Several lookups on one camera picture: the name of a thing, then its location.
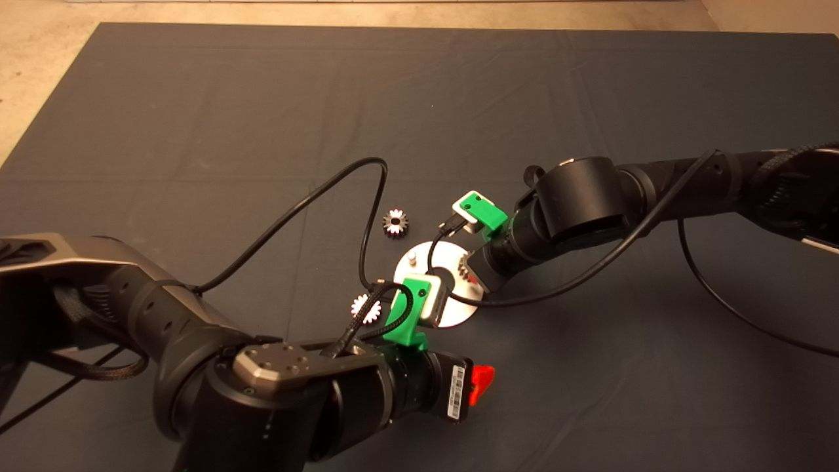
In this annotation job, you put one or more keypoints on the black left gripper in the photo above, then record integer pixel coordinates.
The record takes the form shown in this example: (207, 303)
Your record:
(432, 387)

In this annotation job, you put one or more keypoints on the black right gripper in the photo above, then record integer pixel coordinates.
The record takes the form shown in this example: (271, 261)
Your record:
(501, 262)

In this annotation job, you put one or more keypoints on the small steel planetary gear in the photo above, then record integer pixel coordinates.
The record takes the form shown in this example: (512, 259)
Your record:
(464, 269)
(359, 309)
(400, 230)

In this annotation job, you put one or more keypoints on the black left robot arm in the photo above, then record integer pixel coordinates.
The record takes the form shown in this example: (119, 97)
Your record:
(164, 341)

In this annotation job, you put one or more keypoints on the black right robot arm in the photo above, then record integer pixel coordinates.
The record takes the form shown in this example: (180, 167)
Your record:
(590, 203)

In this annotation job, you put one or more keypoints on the round metal carrier plate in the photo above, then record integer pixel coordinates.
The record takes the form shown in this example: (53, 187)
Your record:
(455, 313)

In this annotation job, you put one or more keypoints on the green right camera mount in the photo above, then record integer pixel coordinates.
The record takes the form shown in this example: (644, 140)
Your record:
(485, 216)

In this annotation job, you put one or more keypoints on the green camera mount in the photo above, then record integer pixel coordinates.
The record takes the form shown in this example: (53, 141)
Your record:
(403, 321)
(485, 216)

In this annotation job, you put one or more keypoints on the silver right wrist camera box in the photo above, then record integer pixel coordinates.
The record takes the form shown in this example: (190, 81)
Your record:
(467, 196)

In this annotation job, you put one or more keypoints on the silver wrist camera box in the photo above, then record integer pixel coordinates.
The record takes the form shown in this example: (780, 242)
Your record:
(467, 196)
(438, 303)

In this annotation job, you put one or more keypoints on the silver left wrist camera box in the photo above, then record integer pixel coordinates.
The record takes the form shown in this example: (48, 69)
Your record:
(438, 303)

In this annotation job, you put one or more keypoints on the green left camera mount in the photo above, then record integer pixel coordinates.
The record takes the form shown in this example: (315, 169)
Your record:
(403, 321)

